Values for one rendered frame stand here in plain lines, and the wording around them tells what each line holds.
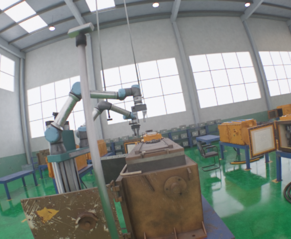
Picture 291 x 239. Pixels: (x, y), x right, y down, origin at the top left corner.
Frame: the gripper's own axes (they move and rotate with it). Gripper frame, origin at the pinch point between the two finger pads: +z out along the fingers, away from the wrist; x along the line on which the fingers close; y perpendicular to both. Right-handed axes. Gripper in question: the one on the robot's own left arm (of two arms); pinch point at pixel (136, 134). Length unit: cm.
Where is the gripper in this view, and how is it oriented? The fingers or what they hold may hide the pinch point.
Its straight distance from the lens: 243.6
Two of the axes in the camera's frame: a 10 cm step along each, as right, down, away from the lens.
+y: 7.2, -0.9, 6.9
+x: -6.8, 1.5, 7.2
